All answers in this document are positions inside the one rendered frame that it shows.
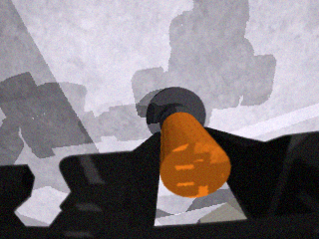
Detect orange knob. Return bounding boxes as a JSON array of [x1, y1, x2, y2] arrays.
[[159, 112, 230, 198]]

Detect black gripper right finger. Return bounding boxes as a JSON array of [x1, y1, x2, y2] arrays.
[[205, 126, 319, 219]]

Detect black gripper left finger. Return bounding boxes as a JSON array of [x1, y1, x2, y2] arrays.
[[59, 131, 160, 226]]

